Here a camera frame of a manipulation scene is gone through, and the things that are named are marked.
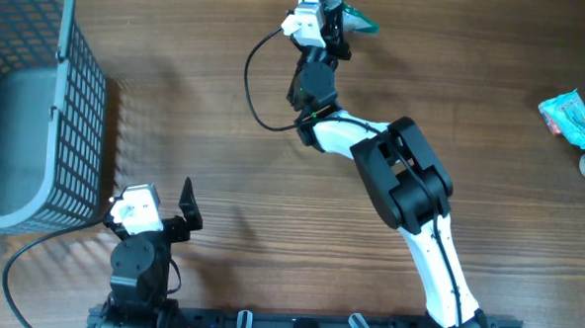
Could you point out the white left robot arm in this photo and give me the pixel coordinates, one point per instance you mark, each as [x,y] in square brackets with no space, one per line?
[142,262]

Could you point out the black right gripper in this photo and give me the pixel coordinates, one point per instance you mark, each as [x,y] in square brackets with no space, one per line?
[333,31]

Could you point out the grey plastic basket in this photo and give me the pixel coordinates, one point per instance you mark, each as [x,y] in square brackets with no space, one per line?
[53,98]

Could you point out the light blue tissue packet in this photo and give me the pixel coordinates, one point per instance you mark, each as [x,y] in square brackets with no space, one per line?
[568,111]

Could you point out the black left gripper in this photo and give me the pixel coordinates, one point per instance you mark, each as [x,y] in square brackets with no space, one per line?
[175,225]

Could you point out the green 3M gloves packet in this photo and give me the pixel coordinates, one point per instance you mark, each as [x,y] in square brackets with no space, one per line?
[356,21]

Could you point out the red white small packet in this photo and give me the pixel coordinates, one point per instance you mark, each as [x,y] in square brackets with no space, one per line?
[553,127]

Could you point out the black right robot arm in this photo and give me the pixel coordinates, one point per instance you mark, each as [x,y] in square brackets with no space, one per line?
[406,182]

